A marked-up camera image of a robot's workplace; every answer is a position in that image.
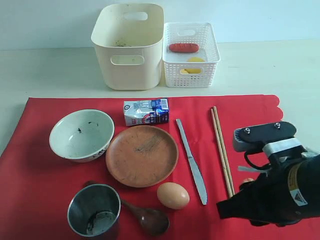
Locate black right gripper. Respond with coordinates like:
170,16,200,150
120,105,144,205
216,152,320,227

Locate orange fried chicken piece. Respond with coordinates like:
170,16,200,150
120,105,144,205
241,177,255,186

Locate yellow lemon piece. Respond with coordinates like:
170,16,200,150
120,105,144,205
180,57,205,74

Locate red sausage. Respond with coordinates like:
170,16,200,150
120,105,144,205
168,43,199,53

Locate silver table knife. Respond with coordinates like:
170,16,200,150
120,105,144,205
175,118,208,206

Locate brown egg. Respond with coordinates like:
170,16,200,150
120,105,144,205
156,182,190,210

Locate red table cloth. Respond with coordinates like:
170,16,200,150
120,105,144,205
0,94,320,240

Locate dark wooden spoon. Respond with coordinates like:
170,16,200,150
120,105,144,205
85,180,171,237

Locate brown wooden plate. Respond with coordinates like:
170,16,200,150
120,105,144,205
105,125,179,188

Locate blue white milk carton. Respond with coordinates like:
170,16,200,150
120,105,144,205
123,98,169,127

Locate white perforated plastic basket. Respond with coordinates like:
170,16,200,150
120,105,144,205
162,22,220,88

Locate stainless steel cup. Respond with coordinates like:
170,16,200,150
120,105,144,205
67,183,121,240

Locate white ceramic bowl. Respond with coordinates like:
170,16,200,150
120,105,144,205
49,109,115,163

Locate cream plastic bin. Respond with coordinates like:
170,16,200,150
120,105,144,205
91,3,164,91

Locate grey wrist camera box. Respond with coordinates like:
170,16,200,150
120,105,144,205
232,121,305,158

